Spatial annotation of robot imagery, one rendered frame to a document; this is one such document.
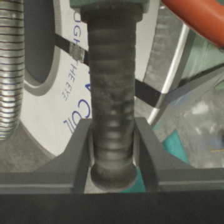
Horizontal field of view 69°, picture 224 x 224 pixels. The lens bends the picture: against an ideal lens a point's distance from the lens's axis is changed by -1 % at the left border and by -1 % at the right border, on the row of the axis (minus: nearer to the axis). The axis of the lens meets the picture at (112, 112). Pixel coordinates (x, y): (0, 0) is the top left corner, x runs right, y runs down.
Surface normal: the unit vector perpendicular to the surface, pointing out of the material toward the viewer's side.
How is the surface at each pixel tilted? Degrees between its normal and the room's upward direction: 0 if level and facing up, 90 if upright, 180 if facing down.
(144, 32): 90
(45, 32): 22
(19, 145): 0
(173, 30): 89
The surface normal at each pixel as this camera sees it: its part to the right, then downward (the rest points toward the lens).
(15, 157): 0.63, -0.22
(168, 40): -0.66, 0.30
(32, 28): 0.73, 0.18
